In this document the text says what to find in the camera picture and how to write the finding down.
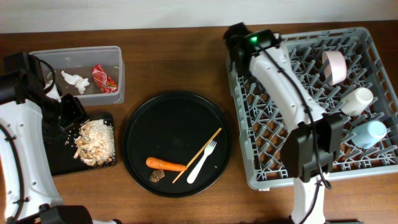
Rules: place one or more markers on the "orange carrot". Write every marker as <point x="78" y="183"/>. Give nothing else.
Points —
<point x="159" y="164"/>

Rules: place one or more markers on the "blue plastic cup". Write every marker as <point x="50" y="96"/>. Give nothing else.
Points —
<point x="368" y="134"/>

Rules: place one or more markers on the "pile of food scraps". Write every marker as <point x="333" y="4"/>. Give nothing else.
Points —
<point x="93" y="143"/>

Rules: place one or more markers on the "round black tray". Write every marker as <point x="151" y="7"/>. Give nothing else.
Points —
<point x="173" y="127"/>

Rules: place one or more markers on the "grey dishwasher rack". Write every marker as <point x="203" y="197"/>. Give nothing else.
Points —
<point x="261" y="126"/>

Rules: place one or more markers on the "white tissue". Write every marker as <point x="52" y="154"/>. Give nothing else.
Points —
<point x="77" y="81"/>

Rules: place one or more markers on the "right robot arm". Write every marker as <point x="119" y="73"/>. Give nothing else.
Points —
<point x="314" y="137"/>

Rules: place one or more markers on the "brown food lump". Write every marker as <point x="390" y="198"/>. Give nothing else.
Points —
<point x="157" y="175"/>

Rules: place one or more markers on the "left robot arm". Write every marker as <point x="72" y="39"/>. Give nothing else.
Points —
<point x="30" y="190"/>

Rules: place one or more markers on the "wooden chopstick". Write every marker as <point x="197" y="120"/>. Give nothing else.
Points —
<point x="196" y="156"/>

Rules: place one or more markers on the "white plastic fork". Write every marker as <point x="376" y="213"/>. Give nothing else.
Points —
<point x="207" y="151"/>

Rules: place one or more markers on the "pink small bowl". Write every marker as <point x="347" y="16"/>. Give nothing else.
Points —
<point x="335" y="69"/>

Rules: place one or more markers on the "clear plastic bin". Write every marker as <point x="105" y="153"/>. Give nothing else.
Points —
<point x="81" y="61"/>

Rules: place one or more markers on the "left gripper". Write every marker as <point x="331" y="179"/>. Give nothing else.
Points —
<point x="79" y="115"/>

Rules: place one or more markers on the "black rectangular tray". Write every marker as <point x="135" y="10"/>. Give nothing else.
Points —
<point x="60" y="157"/>

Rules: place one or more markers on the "cream paper cup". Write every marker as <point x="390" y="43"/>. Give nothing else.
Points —
<point x="357" y="101"/>

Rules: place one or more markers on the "red snack wrapper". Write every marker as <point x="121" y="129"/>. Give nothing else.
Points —
<point x="104" y="82"/>

